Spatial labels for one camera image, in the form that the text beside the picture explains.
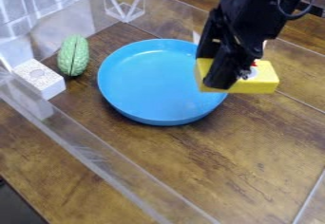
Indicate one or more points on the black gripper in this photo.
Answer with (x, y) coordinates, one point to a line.
(238, 25)

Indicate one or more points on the yellow brick with label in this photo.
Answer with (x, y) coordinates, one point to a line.
(262, 80)

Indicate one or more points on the blue round tray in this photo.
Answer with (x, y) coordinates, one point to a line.
(146, 80)

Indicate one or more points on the green textured gourd toy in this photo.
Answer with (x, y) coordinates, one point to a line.
(72, 58)

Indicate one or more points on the white speckled block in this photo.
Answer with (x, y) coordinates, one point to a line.
(40, 78)

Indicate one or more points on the clear acrylic corner bracket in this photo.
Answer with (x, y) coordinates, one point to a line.
(121, 11)

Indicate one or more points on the clear acrylic enclosure wall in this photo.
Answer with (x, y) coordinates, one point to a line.
(246, 166)

